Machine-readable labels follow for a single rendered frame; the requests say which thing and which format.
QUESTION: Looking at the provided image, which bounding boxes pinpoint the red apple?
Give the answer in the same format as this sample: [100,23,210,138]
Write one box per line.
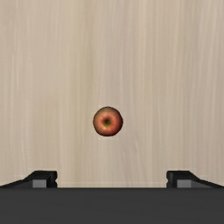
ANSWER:
[92,106,124,137]

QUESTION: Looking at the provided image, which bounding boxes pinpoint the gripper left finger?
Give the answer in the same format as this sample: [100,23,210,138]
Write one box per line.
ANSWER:
[0,170,59,189]

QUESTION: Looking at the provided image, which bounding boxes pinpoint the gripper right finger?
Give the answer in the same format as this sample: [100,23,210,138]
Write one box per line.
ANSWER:
[165,170,224,189]

